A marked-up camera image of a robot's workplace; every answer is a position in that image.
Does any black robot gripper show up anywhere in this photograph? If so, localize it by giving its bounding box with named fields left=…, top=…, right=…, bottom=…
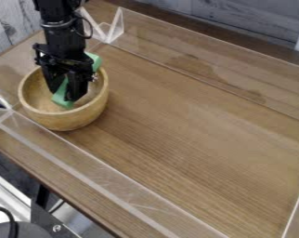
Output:
left=34, top=20, right=95, bottom=101

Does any black cable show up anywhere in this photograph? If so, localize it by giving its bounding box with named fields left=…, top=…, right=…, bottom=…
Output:
left=0, top=205, right=20, bottom=238

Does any clear acrylic corner bracket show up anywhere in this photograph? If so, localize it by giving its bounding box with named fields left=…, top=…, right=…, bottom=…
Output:
left=79, top=7, right=124, bottom=45

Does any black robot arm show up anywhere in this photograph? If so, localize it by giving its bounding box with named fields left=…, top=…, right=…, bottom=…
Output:
left=34, top=0, right=95, bottom=101

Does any clear acrylic front wall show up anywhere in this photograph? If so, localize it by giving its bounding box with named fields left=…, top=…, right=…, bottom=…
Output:
left=0, top=109, right=228, bottom=238

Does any green rectangular block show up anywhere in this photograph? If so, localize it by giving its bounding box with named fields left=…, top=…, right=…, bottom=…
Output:
left=52, top=53, right=103, bottom=109

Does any grey metal base plate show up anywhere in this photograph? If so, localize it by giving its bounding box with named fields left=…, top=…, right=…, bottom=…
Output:
left=0, top=204, right=84, bottom=238

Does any brown wooden bowl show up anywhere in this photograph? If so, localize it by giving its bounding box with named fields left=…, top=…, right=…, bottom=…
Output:
left=18, top=67, right=110, bottom=131

